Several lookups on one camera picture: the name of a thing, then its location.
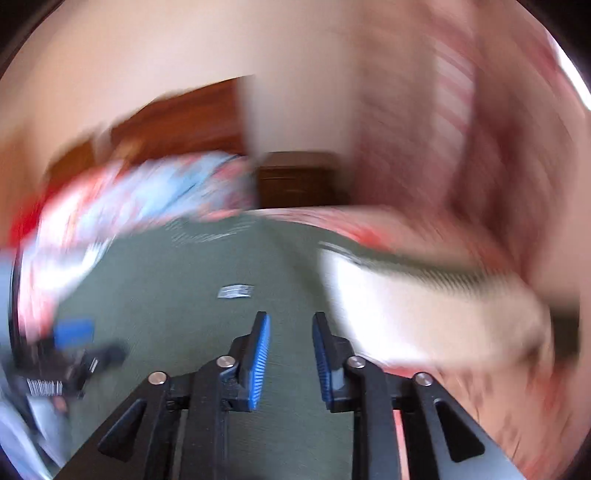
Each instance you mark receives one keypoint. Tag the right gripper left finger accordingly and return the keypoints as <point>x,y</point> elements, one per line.
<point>242,383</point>

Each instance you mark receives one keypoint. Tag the green knitted sweater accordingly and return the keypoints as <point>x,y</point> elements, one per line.
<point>177,295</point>

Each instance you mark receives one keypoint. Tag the wooden headboard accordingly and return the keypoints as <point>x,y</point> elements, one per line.
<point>208,118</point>

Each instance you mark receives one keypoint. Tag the light blue floral pillow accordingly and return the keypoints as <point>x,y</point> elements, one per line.
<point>76,226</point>

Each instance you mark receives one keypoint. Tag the floral pink bed sheet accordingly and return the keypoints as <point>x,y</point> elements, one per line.
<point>434,295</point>

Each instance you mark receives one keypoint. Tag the dark wooden nightstand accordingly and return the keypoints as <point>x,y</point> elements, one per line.
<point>288,179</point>

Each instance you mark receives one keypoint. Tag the pink floral curtain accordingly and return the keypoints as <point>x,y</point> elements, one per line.
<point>464,112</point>

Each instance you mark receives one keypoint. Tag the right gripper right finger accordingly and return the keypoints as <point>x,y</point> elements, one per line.
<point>335,360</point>

